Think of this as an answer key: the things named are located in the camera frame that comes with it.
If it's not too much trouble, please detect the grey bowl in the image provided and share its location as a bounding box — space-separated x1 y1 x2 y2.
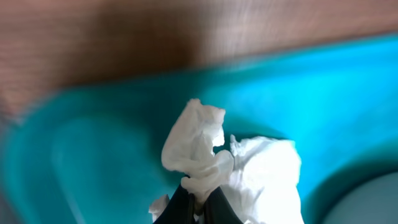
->
323 172 397 224

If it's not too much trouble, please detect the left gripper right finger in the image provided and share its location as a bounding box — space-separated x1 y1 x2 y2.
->
203 187 243 224

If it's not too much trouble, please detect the small white napkin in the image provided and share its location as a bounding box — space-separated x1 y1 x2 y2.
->
149 99 304 224

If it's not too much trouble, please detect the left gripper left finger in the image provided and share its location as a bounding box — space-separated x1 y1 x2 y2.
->
154 185 196 224

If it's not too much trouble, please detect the teal plastic tray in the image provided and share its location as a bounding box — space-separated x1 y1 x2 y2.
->
1 34 397 223

